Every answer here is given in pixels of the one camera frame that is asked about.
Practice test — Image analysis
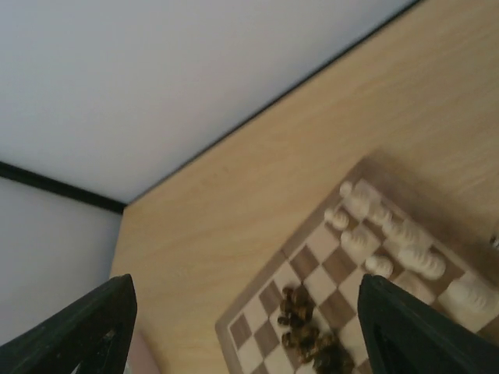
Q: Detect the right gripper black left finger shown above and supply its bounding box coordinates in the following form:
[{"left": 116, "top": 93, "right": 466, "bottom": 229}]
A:
[{"left": 1, "top": 274, "right": 136, "bottom": 373}]

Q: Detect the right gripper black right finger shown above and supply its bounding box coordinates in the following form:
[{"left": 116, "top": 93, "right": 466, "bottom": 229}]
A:
[{"left": 358, "top": 274, "right": 498, "bottom": 373}]

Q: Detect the pile of dark chess pieces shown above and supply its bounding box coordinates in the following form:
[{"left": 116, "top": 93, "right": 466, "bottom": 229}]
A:
[{"left": 277, "top": 286, "right": 354, "bottom": 373}]

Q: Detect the white chess piece row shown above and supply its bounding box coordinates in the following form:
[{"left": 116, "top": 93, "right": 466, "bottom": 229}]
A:
[{"left": 324, "top": 181, "right": 498, "bottom": 316}]

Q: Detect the wooden chess board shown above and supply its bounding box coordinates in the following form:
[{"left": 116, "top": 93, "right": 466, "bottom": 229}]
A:
[{"left": 215, "top": 157, "right": 498, "bottom": 373}]

